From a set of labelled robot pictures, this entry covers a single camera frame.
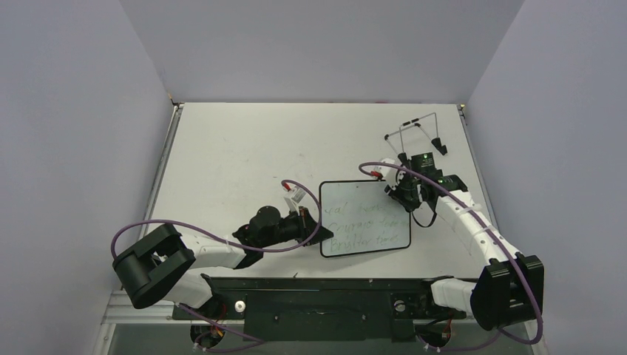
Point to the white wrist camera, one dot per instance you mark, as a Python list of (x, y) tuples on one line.
[(387, 169), (293, 198)]

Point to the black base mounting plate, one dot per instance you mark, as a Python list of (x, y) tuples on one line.
[(323, 309)]

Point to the small black-framed whiteboard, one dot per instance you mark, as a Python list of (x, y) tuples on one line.
[(362, 217)]

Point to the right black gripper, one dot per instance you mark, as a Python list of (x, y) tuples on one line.
[(422, 157)]

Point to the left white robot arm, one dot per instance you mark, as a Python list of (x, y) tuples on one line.
[(160, 266)]

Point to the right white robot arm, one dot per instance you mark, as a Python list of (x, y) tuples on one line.
[(509, 289)]

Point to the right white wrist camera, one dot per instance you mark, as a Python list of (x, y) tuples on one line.
[(387, 169)]

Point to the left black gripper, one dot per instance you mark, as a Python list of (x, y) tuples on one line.
[(305, 223)]

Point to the wire whiteboard stand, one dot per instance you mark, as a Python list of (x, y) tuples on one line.
[(420, 137)]

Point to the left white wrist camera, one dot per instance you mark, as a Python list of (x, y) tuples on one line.
[(293, 198)]

